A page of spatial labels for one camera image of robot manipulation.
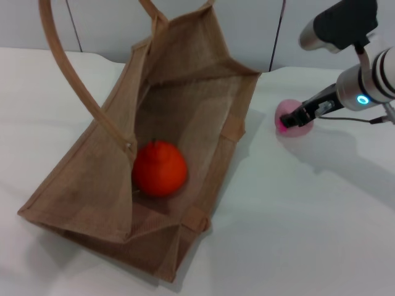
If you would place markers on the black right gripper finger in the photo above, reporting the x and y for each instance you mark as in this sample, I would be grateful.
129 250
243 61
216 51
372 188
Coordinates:
293 118

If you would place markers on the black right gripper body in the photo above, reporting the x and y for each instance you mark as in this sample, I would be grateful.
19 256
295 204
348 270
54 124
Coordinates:
321 101

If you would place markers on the pink peach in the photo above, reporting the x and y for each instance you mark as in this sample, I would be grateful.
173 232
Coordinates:
288 106

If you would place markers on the orange fruit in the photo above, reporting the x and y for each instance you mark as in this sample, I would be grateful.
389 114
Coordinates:
160 169

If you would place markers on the brown jute handbag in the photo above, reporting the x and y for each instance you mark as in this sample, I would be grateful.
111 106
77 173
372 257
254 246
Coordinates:
77 191

